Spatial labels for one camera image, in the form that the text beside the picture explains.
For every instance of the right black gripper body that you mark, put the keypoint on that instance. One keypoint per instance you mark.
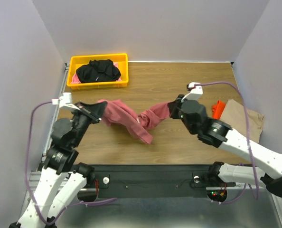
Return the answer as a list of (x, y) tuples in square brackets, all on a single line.
[(176, 108)]

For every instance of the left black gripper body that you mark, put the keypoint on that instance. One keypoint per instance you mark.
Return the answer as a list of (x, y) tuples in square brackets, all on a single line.
[(83, 119)]

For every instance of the pink red t shirt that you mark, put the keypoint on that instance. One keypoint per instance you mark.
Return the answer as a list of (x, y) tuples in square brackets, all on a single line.
[(138, 125)]

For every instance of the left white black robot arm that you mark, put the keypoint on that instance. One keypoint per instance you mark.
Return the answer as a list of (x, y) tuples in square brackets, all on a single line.
[(59, 183)]

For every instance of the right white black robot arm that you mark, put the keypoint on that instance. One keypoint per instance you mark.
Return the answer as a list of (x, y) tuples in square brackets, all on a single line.
[(266, 168)]

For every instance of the light pink t shirt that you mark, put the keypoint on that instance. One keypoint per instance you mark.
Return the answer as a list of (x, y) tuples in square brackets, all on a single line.
[(75, 78)]

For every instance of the black t shirt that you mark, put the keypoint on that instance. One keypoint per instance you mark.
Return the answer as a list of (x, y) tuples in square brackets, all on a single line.
[(97, 71)]

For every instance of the folded orange t shirt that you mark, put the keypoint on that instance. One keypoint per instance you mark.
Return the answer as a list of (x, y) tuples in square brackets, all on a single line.
[(217, 109)]

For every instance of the yellow plastic bin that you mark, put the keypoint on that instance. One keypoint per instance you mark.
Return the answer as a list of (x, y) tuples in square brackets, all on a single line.
[(78, 61)]

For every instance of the folded beige t shirt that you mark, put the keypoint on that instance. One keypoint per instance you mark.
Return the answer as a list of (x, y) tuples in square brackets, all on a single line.
[(233, 114)]

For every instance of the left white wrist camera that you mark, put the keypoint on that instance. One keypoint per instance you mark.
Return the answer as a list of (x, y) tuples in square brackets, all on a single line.
[(65, 102)]

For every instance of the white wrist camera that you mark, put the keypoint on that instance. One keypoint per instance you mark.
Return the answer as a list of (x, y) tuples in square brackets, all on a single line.
[(195, 91), (65, 102)]

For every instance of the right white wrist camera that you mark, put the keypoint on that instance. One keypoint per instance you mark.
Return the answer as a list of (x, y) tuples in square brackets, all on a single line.
[(195, 91)]

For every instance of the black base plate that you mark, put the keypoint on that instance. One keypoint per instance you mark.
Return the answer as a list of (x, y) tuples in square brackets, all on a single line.
[(152, 181)]

